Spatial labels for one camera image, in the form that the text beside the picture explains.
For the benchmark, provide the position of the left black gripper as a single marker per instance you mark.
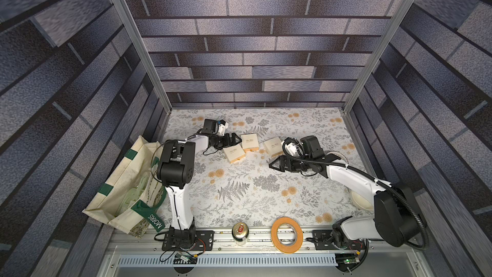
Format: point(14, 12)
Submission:
point(228, 142)

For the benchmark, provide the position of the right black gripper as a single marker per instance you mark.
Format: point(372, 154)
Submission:
point(286, 161)

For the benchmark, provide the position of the cream drawer jewelry box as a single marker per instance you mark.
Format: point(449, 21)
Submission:
point(234, 153)

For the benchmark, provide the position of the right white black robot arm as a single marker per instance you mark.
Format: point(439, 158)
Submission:
point(397, 218)

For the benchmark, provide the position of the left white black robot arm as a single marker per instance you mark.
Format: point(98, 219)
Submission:
point(175, 171)

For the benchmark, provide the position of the cream jewelry box right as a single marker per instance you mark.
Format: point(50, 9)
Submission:
point(274, 147)

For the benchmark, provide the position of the cream jewelry box middle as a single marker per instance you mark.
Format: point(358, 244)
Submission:
point(250, 142)

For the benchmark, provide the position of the floral table cloth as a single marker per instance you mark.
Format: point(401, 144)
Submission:
point(223, 193)

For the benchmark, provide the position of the metal drink can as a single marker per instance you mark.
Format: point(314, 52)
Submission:
point(240, 233)

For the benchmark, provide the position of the orange tape roll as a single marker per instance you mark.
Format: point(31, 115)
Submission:
point(286, 235)

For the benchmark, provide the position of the cream green tote bag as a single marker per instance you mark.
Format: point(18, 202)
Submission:
point(130, 198)

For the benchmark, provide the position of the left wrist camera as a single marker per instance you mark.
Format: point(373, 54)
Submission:
point(213, 127)

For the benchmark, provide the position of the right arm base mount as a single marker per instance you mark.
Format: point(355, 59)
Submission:
point(327, 240)

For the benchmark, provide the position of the aluminium rail frame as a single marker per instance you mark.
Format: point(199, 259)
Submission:
point(126, 256)

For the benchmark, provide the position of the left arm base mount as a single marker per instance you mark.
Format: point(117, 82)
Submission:
point(194, 240)

